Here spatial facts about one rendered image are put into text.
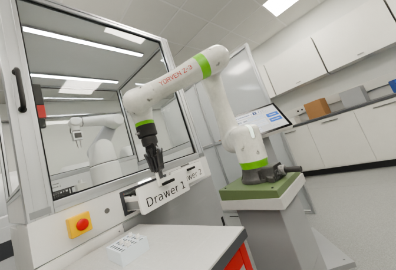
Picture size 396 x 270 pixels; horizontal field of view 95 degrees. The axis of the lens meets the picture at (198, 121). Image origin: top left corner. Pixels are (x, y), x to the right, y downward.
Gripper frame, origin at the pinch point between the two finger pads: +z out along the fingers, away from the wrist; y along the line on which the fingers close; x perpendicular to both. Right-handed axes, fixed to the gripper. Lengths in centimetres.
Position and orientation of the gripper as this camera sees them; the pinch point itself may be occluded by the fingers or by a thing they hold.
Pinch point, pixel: (159, 178)
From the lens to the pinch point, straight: 90.3
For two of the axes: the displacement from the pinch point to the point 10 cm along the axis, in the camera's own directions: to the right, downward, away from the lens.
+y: 7.1, -3.4, -6.2
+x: 6.3, -0.8, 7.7
